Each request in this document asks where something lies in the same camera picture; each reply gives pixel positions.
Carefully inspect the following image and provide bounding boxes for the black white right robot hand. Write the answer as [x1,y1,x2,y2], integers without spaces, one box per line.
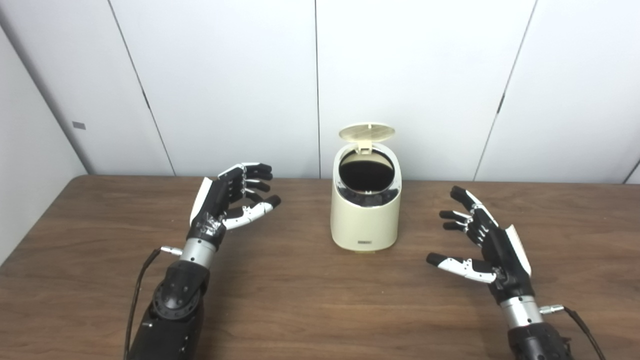
[426,186,535,305]

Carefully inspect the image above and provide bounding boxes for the cream round bin lid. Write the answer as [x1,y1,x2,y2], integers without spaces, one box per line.
[338,122,396,153]

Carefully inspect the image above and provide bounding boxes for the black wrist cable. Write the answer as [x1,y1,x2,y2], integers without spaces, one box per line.
[123,245,183,360]
[539,304,607,360]

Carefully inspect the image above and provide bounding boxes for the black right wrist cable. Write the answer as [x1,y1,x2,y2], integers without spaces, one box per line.
[539,304,607,360]

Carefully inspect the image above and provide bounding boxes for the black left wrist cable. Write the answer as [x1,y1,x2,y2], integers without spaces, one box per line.
[123,245,183,360]

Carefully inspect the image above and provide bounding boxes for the cream-colored bin body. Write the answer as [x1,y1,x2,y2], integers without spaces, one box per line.
[330,142,402,254]

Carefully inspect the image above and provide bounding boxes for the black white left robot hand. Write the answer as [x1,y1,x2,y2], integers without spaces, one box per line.
[187,162,282,249]

